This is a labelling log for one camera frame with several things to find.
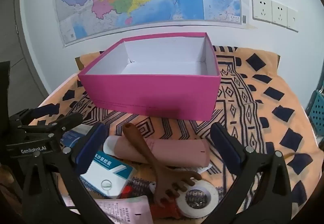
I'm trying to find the red corkscrew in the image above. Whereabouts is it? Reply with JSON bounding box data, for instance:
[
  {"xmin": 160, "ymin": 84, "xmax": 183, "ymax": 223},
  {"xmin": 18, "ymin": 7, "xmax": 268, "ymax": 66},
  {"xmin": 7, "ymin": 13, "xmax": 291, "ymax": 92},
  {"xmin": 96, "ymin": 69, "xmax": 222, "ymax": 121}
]
[{"xmin": 119, "ymin": 185, "xmax": 183, "ymax": 219}]

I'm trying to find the grey door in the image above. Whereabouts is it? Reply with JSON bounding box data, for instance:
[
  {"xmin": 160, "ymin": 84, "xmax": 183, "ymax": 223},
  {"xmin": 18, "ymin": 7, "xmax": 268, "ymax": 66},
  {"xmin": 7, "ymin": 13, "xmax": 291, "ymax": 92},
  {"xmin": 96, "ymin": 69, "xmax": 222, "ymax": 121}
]
[{"xmin": 0, "ymin": 0, "xmax": 51, "ymax": 103}]

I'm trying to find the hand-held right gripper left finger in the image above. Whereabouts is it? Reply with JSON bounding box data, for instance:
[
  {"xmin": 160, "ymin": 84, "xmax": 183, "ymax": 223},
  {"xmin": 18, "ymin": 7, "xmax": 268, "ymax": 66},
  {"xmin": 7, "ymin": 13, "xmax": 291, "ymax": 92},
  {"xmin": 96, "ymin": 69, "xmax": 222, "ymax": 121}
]
[{"xmin": 22, "ymin": 123, "xmax": 113, "ymax": 224}]

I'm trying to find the orange patterned blanket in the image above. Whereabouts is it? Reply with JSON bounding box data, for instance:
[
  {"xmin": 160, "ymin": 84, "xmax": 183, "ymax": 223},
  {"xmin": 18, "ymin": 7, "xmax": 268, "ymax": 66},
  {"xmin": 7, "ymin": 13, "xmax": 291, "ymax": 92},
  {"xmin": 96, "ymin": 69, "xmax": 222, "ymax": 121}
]
[{"xmin": 28, "ymin": 46, "xmax": 321, "ymax": 224}]

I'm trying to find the brown wooden hand-shaped fork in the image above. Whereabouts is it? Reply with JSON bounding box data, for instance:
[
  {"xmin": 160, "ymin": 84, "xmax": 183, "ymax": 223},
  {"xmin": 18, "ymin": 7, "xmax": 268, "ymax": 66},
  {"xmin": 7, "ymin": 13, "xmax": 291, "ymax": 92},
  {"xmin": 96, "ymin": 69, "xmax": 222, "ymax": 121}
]
[{"xmin": 123, "ymin": 123, "xmax": 203, "ymax": 208}]

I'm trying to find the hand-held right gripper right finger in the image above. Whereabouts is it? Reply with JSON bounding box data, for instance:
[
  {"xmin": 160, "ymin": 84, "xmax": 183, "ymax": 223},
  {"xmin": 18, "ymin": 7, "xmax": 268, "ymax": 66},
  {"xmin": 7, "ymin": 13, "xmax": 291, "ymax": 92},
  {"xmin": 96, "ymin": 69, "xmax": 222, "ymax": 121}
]
[{"xmin": 202, "ymin": 122, "xmax": 304, "ymax": 224}]

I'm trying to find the pink white paper leaflet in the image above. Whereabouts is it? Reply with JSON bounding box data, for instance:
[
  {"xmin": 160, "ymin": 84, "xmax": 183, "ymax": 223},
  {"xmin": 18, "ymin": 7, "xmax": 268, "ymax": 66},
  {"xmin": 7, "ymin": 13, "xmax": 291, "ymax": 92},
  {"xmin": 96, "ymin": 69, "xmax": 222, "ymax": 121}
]
[{"xmin": 92, "ymin": 196, "xmax": 155, "ymax": 224}]

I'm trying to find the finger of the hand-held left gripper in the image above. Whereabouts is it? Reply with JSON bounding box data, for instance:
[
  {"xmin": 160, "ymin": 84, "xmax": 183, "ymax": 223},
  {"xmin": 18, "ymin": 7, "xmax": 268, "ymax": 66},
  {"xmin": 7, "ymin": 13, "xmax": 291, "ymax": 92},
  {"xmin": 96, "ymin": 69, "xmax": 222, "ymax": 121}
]
[
  {"xmin": 9, "ymin": 104, "xmax": 60, "ymax": 129},
  {"xmin": 25, "ymin": 112, "xmax": 84, "ymax": 139}
]

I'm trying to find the blue white packet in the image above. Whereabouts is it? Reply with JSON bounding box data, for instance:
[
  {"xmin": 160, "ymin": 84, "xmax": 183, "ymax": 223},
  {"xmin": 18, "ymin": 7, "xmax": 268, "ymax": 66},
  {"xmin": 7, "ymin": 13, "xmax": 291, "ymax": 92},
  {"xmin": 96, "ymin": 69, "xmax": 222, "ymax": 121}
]
[{"xmin": 61, "ymin": 125, "xmax": 89, "ymax": 149}]

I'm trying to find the blue plastic basket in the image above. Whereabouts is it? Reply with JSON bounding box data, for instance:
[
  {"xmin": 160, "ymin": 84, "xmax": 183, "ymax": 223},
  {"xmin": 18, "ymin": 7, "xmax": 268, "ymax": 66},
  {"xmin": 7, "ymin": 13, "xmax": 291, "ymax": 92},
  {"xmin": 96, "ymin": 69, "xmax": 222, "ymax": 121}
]
[{"xmin": 305, "ymin": 90, "xmax": 324, "ymax": 136}]

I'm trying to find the white wall socket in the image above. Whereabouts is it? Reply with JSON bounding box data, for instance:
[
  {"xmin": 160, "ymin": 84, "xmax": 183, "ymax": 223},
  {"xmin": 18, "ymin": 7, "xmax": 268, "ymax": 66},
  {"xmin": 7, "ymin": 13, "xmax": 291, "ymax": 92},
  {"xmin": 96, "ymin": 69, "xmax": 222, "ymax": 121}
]
[
  {"xmin": 251, "ymin": 0, "xmax": 273, "ymax": 22},
  {"xmin": 271, "ymin": 0, "xmax": 288, "ymax": 25}
]

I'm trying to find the pink cardboard box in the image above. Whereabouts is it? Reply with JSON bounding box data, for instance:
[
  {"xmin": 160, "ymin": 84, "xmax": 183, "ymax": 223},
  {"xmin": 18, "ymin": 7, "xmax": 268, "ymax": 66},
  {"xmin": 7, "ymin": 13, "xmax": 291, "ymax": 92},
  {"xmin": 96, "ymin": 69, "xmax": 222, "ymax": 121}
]
[{"xmin": 77, "ymin": 32, "xmax": 222, "ymax": 122}]

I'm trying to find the white tape roll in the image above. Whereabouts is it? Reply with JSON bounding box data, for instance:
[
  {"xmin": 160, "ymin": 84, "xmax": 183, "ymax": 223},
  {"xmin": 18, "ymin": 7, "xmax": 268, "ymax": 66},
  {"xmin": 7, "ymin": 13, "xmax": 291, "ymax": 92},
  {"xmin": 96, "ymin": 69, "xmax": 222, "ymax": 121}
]
[{"xmin": 176, "ymin": 180, "xmax": 219, "ymax": 218}]

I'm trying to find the white blue medicine box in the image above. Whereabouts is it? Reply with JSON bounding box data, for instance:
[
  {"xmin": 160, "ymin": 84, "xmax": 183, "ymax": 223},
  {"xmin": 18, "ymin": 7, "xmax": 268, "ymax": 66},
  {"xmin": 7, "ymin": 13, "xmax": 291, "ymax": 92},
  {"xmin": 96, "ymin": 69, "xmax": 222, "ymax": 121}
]
[{"xmin": 80, "ymin": 151, "xmax": 136, "ymax": 199}]

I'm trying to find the pink tube with white cap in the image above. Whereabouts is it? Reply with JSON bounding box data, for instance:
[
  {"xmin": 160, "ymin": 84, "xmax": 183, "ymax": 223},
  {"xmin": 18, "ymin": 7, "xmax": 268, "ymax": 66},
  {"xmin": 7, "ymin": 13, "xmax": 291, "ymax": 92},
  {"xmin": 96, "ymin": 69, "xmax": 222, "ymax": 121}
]
[{"xmin": 102, "ymin": 135, "xmax": 210, "ymax": 167}]

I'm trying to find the white wall switch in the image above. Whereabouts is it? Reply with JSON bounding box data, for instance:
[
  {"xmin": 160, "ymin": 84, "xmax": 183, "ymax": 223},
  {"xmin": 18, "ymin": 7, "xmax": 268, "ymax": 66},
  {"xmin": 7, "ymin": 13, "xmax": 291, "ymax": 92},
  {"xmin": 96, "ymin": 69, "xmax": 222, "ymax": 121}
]
[{"xmin": 287, "ymin": 8, "xmax": 299, "ymax": 32}]

